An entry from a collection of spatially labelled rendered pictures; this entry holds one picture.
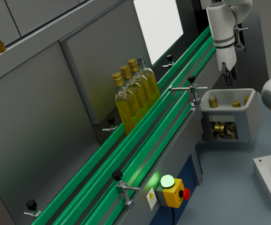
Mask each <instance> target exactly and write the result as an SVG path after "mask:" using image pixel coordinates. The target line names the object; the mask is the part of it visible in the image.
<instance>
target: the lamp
mask: <svg viewBox="0 0 271 225"><path fill-rule="evenodd" d="M161 185H162V187H163V188H164V189H169V188H172V187H173V186H174V185H175V181H174V179H173V177H172V176H170V175H165V176H163V177H162V179H161Z"/></svg>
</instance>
